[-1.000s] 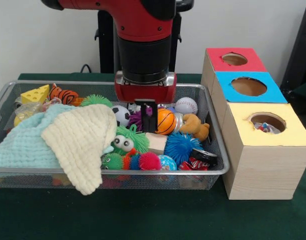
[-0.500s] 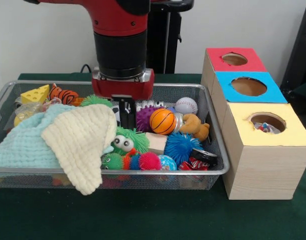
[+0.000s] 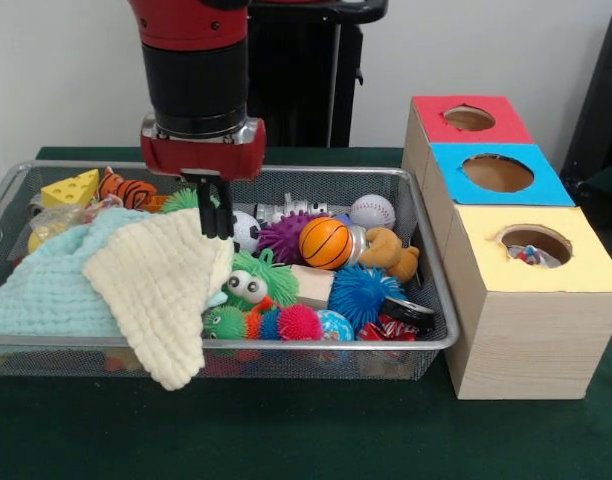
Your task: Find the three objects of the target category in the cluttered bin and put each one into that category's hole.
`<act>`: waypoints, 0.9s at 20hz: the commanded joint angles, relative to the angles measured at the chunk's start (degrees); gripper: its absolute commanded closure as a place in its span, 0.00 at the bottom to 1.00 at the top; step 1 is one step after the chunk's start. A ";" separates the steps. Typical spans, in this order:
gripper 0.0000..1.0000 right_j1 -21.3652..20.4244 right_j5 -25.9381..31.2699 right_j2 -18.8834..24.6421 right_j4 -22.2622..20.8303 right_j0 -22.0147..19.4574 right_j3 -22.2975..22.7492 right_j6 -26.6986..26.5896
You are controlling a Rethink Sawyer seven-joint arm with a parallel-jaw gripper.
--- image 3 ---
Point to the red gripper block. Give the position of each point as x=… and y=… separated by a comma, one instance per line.
x=206, y=157

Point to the colourful patterned cloth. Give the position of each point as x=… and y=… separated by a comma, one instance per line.
x=531, y=255

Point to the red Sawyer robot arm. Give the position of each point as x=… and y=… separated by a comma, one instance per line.
x=196, y=80

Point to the shallow mesh bin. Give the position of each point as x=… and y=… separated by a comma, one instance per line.
x=311, y=182

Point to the wooden box with three holes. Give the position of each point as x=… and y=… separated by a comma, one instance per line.
x=526, y=345

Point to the black and white soccer ball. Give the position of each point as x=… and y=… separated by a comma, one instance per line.
x=246, y=230

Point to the purple spiky ball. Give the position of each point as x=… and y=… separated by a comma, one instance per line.
x=281, y=235

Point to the green spiky toy with eyes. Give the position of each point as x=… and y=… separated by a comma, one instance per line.
x=271, y=280

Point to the orange tiger plush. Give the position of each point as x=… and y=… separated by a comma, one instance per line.
x=128, y=192

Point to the cream knitted cloth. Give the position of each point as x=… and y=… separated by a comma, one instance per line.
x=156, y=285

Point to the orange toy basketball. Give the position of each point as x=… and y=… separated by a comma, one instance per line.
x=326, y=242

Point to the multicolour spiky caterpillar toy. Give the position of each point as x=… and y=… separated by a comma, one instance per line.
x=291, y=322

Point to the yellow cheese wedge toy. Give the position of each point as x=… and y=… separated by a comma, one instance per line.
x=71, y=189

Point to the blue spiky ball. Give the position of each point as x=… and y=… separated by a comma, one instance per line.
x=361, y=295

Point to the light blue knitted cloth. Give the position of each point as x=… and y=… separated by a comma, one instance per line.
x=46, y=295

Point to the dark green tablecloth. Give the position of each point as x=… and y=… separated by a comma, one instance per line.
x=611, y=200
x=286, y=430

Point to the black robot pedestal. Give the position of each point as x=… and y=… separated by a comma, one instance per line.
x=306, y=85

